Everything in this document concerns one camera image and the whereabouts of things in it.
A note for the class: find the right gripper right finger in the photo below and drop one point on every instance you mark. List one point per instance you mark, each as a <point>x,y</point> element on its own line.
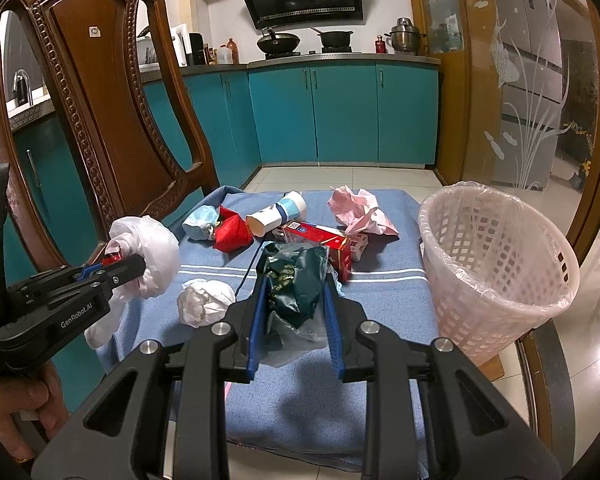
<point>471,431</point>

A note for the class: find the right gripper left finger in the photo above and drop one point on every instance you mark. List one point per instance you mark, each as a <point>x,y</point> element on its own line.
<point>163,398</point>

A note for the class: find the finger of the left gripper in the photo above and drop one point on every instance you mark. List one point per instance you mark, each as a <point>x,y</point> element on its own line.
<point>111,273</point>

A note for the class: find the white red plastic bag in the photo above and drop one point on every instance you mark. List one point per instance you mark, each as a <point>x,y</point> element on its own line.
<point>143,239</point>

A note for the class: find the small white bag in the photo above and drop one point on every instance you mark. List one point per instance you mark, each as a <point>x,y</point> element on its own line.
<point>204,302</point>

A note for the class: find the light blue face mask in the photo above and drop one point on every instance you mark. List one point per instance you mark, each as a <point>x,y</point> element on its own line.
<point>201,223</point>

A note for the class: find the red packet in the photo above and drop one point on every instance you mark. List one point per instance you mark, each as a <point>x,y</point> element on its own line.
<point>231,232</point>

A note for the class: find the dark green foil bag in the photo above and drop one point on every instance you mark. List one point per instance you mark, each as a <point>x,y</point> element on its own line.
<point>295,284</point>

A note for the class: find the red carton box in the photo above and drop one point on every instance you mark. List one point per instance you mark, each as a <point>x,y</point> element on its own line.
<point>342,250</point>

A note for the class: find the blue white paper cup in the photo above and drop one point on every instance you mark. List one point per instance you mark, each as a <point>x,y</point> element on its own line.
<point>291,207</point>

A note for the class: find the pink paper wrapper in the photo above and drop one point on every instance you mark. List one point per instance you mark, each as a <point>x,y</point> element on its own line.
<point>359,212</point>

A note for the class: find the white plastic trash basket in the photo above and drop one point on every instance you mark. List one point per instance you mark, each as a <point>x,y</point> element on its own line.
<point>496,266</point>

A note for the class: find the teal kitchen cabinets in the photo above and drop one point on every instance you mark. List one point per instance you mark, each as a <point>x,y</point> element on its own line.
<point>367,121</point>

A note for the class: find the person's left hand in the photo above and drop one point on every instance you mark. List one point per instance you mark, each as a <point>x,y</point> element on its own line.
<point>41,394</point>

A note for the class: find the blue towel cloth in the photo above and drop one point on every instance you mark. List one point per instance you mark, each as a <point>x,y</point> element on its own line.
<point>296,407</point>

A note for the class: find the brown sauce bottle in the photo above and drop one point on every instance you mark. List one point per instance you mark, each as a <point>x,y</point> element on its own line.
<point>231,44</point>

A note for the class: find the carved wooden chair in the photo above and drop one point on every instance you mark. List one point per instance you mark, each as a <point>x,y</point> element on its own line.
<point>88,57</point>

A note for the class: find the black wok with lid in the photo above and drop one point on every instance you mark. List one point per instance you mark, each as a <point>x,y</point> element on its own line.
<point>277,44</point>

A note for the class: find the black cooking pot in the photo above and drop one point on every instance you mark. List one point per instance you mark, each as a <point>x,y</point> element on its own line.
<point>335,42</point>

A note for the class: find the etched glass sliding door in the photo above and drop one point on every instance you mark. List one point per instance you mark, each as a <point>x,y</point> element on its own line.
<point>533,107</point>

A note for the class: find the small red bottle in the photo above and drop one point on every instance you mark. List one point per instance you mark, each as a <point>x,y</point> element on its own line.
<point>380,45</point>

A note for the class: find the steel stock pot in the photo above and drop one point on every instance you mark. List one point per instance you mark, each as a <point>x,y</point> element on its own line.
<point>405,37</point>

